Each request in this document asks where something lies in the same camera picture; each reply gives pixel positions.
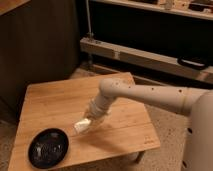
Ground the black handle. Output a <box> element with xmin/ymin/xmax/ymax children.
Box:
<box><xmin>177</xmin><ymin>58</ymin><xmax>210</xmax><ymax>70</ymax></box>

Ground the wooden table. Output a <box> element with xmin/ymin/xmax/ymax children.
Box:
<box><xmin>8</xmin><ymin>76</ymin><xmax>160</xmax><ymax>171</ymax></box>

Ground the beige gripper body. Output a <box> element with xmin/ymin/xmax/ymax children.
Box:
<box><xmin>85</xmin><ymin>100</ymin><xmax>109</xmax><ymax>122</ymax></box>

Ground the white plastic bottle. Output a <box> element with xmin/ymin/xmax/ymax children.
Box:
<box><xmin>74</xmin><ymin>118</ymin><xmax>91</xmax><ymax>133</ymax></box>

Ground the long wooden beam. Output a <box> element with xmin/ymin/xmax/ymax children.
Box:
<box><xmin>80</xmin><ymin>37</ymin><xmax>213</xmax><ymax>84</ymax></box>

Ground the metal pole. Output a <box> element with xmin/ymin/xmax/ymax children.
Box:
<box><xmin>86</xmin><ymin>0</ymin><xmax>94</xmax><ymax>41</ymax></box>

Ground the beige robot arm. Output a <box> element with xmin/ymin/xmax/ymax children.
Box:
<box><xmin>75</xmin><ymin>78</ymin><xmax>213</xmax><ymax>171</ymax></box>

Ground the black ceramic bowl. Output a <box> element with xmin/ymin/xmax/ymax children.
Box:
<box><xmin>28</xmin><ymin>128</ymin><xmax>69</xmax><ymax>169</ymax></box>

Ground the wooden shelf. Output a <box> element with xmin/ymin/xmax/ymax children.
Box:
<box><xmin>93</xmin><ymin>0</ymin><xmax>213</xmax><ymax>21</ymax></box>

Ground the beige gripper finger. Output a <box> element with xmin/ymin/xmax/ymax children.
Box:
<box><xmin>81</xmin><ymin>119</ymin><xmax>102</xmax><ymax>133</ymax></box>
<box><xmin>80</xmin><ymin>112</ymin><xmax>90</xmax><ymax>121</ymax></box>

